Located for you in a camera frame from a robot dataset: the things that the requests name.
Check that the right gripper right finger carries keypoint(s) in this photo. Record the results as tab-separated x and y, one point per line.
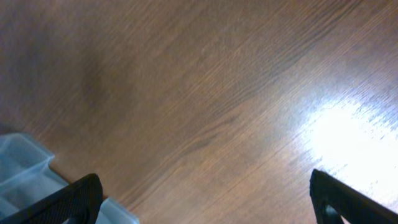
335	202

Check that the clear plastic storage bin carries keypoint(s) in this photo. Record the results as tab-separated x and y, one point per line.
27	178

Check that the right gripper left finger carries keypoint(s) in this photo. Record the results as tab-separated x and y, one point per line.
78	202

